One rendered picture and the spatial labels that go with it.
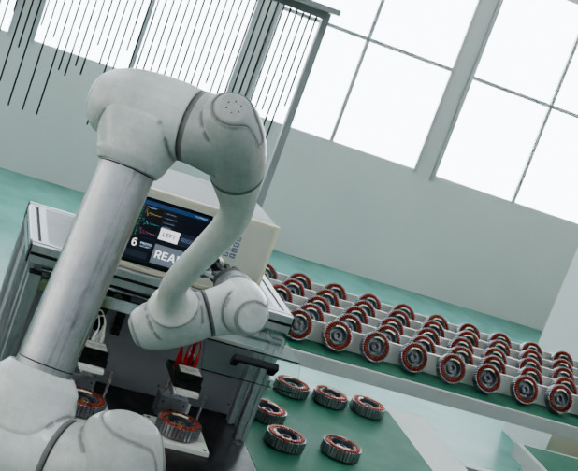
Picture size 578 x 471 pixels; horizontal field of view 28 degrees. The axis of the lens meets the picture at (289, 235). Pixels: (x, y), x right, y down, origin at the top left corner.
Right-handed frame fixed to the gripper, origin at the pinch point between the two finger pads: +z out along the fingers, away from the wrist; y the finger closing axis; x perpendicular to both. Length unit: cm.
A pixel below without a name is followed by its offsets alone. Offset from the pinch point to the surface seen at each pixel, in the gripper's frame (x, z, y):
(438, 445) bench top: -47, 47, 97
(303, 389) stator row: -43, 55, 52
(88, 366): -33.0, -0.3, -21.5
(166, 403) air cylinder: -40.5, 8.9, 2.0
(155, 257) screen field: -5.2, 9.7, -12.7
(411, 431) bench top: -47, 54, 91
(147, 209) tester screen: 5.6, 9.7, -18.4
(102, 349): -29.0, 3.1, -19.0
